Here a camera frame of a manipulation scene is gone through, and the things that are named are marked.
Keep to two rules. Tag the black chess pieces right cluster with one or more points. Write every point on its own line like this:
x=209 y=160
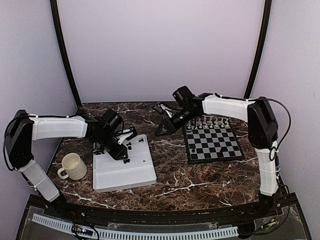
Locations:
x=135 y=149

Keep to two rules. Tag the black chess piece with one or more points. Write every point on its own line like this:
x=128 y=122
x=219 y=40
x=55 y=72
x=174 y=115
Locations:
x=220 y=154

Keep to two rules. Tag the white plastic tray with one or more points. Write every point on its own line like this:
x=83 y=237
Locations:
x=113 y=175

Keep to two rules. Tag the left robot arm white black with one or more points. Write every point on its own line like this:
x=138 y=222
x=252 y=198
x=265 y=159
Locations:
x=107 y=131

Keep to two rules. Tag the black chess pieces left cluster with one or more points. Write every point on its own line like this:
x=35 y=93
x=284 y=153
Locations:
x=98 y=151

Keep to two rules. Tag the right black frame post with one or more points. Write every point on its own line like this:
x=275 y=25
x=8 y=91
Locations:
x=259 y=48

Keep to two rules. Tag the black grey chessboard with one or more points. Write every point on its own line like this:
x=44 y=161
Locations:
x=208 y=142

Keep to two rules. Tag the black front rail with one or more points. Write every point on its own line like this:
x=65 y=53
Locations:
x=233 y=215

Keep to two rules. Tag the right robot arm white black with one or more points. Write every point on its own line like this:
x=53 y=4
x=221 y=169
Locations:
x=257 y=113

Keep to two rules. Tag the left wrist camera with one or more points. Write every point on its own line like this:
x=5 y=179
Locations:
x=127 y=134

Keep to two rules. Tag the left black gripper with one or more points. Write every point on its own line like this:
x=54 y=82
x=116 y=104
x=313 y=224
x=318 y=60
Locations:
x=122 y=151

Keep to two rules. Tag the cream ceramic mug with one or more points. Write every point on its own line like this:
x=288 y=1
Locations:
x=73 y=167

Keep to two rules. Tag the white chess pieces row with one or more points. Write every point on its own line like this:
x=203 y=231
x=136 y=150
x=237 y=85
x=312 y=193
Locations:
x=207 y=123

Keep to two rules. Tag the black chess pieces cluster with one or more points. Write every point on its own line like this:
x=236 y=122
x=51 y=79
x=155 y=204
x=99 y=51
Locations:
x=98 y=151
x=135 y=149

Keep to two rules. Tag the black frame post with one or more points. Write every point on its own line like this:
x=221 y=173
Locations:
x=259 y=48
x=63 y=52

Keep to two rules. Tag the left black frame post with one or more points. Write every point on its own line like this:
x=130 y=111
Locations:
x=63 y=52

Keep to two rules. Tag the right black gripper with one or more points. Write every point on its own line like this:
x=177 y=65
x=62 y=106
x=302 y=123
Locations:
x=169 y=126

